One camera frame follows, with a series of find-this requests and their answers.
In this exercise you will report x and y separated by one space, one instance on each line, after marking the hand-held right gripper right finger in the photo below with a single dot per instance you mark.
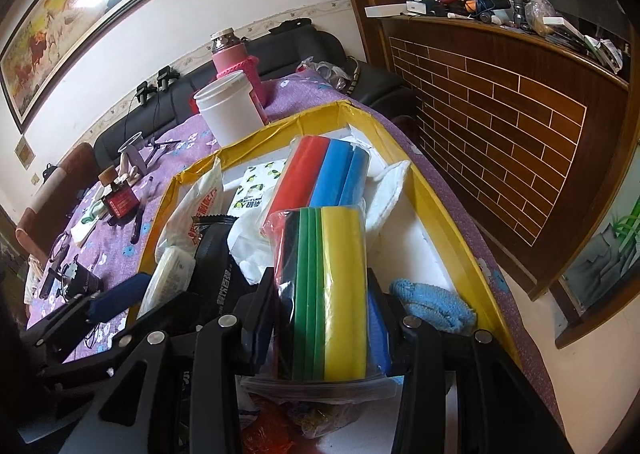
380 334

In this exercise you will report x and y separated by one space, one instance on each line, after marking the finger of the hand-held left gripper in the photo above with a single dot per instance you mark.
100 349
120 294

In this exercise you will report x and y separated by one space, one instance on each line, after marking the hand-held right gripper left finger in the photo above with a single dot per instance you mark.
260 324

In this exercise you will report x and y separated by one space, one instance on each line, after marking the blue towel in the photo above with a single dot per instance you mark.
430 304

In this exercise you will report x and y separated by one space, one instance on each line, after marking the colourful sponge pack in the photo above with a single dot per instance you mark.
340 284

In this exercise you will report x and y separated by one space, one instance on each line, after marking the black snack packet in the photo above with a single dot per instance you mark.
215 264

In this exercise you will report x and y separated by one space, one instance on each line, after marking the clear plastic bag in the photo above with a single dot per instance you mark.
325 77
252 249

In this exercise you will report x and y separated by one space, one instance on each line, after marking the gold foil packet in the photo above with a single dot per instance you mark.
327 421

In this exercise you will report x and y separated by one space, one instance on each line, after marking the red plastic packet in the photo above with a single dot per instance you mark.
270 429

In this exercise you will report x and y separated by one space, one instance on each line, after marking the white red-print plastic bag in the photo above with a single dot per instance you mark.
200 204

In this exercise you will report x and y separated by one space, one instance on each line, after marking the lemon print tissue pack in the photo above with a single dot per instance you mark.
255 184

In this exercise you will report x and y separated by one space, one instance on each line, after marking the yellow-edged white foam box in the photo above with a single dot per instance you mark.
280 129

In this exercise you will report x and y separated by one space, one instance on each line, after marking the black motor gadget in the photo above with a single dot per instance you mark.
77 281

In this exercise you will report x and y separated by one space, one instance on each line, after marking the black pen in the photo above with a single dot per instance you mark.
137 226

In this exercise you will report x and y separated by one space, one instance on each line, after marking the green white cloth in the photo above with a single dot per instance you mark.
82 234

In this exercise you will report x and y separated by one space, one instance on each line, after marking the dark red-label bottle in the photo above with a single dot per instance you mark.
121 204

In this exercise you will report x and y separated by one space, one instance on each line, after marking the brown armchair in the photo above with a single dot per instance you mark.
60 194

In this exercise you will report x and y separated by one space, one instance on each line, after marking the small round stand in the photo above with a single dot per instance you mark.
132 152

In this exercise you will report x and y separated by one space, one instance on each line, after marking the metal tongs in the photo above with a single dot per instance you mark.
162 147

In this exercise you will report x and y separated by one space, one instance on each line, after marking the black clip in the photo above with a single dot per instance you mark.
146 94
167 78

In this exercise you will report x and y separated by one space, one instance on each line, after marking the red plastic bag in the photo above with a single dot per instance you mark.
195 107

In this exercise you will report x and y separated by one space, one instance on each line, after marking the white plastic jar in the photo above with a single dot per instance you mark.
230 109

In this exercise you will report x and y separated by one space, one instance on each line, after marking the pink sleeved bottle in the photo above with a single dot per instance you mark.
232 59

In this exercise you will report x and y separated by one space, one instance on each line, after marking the framed horse painting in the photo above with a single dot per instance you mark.
75 29

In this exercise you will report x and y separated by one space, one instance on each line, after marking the black sofa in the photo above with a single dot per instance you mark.
305 49

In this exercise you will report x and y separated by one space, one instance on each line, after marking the black bag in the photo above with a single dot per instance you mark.
290 26

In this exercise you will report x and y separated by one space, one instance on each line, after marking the white flat box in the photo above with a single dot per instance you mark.
385 10

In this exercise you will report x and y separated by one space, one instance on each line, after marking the pile of assorted clutter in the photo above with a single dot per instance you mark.
540 14

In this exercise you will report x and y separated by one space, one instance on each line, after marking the small wall plaque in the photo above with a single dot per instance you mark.
24 152

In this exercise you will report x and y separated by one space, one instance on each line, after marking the bamboo wall painting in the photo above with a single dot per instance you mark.
610 244

